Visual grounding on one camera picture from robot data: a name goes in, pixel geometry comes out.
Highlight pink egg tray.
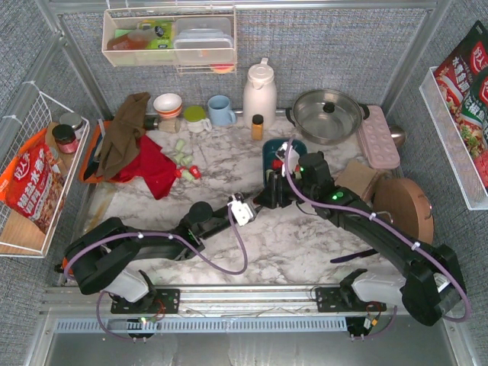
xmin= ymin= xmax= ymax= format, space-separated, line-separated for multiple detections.
xmin=357 ymin=104 xmax=400 ymax=169

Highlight white thermos jug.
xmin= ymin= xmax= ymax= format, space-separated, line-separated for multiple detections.
xmin=242 ymin=58 xmax=278 ymax=130

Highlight red capsule cluster one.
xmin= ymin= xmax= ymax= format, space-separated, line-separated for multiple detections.
xmin=188 ymin=165 xmax=201 ymax=179

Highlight dark lid jar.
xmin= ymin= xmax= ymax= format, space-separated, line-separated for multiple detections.
xmin=52 ymin=124 xmax=79 ymax=154

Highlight orange spice bottle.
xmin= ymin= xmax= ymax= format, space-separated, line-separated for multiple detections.
xmin=251 ymin=114 xmax=264 ymax=140

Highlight clear plastic containers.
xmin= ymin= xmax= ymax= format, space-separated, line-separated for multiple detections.
xmin=172 ymin=17 xmax=234 ymax=65

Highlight green capsule in cluster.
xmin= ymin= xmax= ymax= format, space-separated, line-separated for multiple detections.
xmin=181 ymin=169 xmax=194 ymax=181

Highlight round wooden board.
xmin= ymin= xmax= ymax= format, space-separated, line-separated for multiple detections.
xmin=373 ymin=178 xmax=434 ymax=245

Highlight red seasoning packet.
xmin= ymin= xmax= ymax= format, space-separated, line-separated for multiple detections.
xmin=434 ymin=21 xmax=487 ymax=188

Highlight teal storage basket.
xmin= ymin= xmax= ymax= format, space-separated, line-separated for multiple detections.
xmin=262 ymin=138 xmax=308 ymax=185

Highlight white wire basket left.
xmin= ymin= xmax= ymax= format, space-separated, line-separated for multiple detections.
xmin=1 ymin=82 xmax=91 ymax=258

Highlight green drink packet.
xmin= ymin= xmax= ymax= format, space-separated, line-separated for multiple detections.
xmin=136 ymin=19 xmax=175 ymax=50

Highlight red cloth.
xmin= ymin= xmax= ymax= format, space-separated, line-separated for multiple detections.
xmin=111 ymin=136 xmax=177 ymax=200

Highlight brown cloth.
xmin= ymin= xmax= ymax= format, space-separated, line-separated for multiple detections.
xmin=96 ymin=92 xmax=150 ymax=181

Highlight orange snack bag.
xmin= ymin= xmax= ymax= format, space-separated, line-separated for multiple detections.
xmin=1 ymin=129 xmax=64 ymax=233

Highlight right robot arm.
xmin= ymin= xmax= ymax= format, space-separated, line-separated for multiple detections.
xmin=255 ymin=143 xmax=472 ymax=326

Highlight green capsule pair left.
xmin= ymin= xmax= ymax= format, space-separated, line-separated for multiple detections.
xmin=174 ymin=152 xmax=185 ymax=164

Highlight white wire basket right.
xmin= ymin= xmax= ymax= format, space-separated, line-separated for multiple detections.
xmin=419 ymin=66 xmax=488 ymax=211

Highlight white wire basket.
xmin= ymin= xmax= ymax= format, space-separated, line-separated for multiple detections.
xmin=419 ymin=66 xmax=488 ymax=211
xmin=1 ymin=82 xmax=91 ymax=258

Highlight steel ladle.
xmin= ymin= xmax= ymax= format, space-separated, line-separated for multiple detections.
xmin=389 ymin=125 xmax=406 ymax=149

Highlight cream wall rack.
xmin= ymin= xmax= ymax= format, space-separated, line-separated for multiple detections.
xmin=101 ymin=5 xmax=237 ymax=74

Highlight orange tray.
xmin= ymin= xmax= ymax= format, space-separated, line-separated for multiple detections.
xmin=78 ymin=124 xmax=102 ymax=184

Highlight blue mug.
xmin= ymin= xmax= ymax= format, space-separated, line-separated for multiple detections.
xmin=207 ymin=95 xmax=236 ymax=127

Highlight pepper grinder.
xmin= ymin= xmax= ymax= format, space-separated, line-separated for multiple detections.
xmin=143 ymin=117 xmax=181 ymax=133

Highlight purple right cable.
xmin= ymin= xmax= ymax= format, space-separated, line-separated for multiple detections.
xmin=284 ymin=137 xmax=473 ymax=340

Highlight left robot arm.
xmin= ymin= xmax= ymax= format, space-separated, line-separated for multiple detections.
xmin=63 ymin=193 xmax=261 ymax=303

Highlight green capsule far left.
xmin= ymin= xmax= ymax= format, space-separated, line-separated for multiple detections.
xmin=175 ymin=139 xmax=186 ymax=152

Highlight purple knife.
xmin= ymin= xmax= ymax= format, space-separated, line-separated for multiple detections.
xmin=330 ymin=249 xmax=377 ymax=264

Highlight green lid cup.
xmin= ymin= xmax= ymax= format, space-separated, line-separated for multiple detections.
xmin=184 ymin=105 xmax=212 ymax=133

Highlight red capsule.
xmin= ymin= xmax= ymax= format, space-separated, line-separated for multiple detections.
xmin=271 ymin=159 xmax=283 ymax=169

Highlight steel pot with lid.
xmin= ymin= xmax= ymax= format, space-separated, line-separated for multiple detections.
xmin=285 ymin=89 xmax=370 ymax=146

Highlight white orange bowl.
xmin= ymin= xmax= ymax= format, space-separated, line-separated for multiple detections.
xmin=153 ymin=93 xmax=182 ymax=118

